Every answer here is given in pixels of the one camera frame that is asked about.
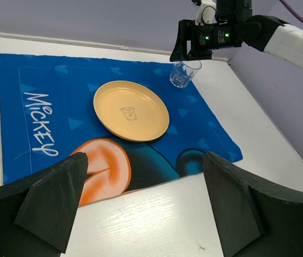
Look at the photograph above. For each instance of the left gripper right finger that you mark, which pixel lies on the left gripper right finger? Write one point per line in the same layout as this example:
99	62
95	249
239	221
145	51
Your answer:
253	216

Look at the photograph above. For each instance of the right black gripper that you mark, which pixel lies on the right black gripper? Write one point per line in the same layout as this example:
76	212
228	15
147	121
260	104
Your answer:
232	27

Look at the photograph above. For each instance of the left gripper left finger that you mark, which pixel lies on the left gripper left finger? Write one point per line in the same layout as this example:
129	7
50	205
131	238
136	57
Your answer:
37	212

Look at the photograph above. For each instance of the clear plastic cup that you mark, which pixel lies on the clear plastic cup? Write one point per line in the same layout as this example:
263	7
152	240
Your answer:
183	72

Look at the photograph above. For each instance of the yellow round plate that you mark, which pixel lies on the yellow round plate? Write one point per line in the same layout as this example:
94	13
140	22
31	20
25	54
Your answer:
131	111

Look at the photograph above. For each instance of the blue Mickey placemat cloth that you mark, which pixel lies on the blue Mickey placemat cloth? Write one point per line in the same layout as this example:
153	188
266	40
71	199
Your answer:
47	114

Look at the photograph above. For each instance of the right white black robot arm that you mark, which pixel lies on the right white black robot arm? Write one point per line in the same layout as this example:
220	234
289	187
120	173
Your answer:
278	38

